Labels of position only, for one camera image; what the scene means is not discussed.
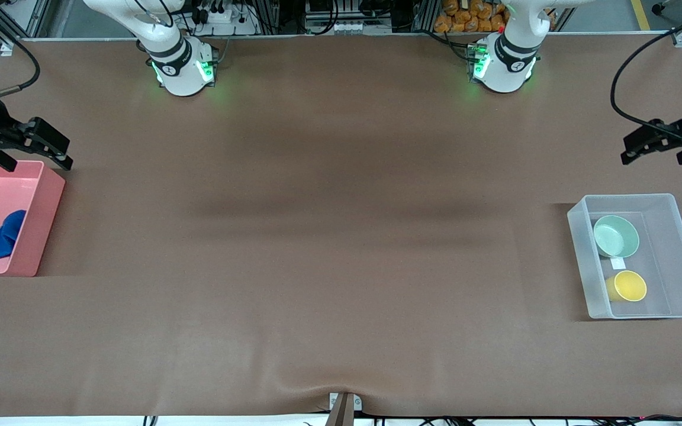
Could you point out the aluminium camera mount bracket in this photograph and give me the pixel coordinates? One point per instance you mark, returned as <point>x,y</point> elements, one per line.
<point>344,408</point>

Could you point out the brown table mat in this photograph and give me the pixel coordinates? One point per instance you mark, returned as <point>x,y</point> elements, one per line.
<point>317,236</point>

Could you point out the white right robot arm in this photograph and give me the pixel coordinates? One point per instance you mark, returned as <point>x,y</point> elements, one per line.
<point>178,65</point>

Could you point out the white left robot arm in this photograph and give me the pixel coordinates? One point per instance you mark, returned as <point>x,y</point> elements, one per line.
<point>504,65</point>

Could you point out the light green bowl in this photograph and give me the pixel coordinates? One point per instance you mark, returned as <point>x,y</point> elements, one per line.
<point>616,235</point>

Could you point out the orange packaged goods pile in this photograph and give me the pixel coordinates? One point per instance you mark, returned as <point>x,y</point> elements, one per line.
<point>465,21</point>

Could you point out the yellow cup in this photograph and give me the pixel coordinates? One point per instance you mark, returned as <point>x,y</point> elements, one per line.
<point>630,287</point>

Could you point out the grey power strip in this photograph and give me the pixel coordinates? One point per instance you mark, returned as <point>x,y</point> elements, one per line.
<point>347,26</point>

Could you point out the clear plastic bin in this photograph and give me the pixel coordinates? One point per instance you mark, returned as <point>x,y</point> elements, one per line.
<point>672,260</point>

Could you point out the white label sticker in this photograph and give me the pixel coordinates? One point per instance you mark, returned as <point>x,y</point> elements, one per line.
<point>618,264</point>

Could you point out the white power strip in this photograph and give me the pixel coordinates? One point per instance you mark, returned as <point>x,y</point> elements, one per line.
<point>222,18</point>

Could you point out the blue cloth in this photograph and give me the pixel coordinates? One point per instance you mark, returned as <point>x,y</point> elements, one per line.
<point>0,239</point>

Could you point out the pink plastic bin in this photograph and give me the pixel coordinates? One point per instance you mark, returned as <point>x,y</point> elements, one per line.
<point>39,225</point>

